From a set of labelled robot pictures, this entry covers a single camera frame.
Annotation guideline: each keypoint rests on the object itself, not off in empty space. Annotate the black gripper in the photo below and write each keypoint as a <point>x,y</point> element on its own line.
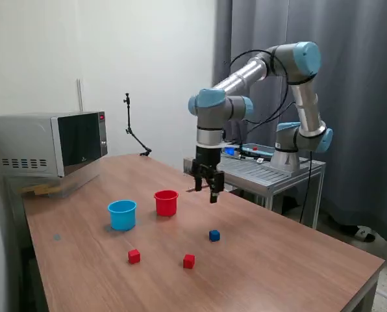
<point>208,157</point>

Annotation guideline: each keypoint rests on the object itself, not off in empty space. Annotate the blue cube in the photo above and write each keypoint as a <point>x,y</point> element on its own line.
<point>214,235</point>

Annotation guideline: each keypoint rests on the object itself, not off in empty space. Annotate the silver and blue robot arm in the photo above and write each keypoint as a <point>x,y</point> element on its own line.
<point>245,74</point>

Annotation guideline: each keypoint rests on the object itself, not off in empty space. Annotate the red plastic bin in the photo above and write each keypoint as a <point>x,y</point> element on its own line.
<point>166,206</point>

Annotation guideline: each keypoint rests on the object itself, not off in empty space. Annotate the blue plastic bin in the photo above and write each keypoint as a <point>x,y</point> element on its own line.
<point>122,217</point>

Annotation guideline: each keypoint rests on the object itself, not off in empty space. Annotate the dark metal strip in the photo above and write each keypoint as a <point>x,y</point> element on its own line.
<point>191,189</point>

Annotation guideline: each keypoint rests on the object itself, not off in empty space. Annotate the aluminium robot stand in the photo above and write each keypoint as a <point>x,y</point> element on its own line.
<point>261,175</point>

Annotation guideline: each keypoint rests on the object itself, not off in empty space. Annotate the teach pendant with blue rim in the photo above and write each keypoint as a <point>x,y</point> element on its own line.
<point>258,151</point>

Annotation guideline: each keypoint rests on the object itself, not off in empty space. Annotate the red cube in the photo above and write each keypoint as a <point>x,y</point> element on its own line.
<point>133,256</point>
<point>189,261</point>

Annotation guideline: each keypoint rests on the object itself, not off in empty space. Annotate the white vertical pipe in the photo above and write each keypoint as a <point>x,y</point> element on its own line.
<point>80,94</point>

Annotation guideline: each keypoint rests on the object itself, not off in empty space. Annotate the grey-blue tape piece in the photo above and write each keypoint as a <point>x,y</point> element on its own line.
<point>56,237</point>

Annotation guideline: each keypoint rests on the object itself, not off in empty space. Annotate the wooden blocks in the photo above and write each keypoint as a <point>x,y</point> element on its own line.
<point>42,190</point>

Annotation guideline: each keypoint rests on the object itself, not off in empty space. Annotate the black slipper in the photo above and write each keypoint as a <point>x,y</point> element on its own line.
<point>365,234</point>

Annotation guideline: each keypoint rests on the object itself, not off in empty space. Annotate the dark grey curtain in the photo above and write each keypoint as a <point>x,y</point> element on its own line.
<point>369,130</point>

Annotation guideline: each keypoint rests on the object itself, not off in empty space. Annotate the silver microwave oven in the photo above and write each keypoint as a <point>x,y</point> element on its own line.
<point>24,139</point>

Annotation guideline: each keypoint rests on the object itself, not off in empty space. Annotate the grey table leg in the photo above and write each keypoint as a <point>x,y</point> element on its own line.
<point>365,297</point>

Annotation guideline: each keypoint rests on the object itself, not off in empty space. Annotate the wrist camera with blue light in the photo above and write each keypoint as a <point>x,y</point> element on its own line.
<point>229,151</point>

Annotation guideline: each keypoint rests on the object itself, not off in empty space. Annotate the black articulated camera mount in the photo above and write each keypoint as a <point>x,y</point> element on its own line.
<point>128,117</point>

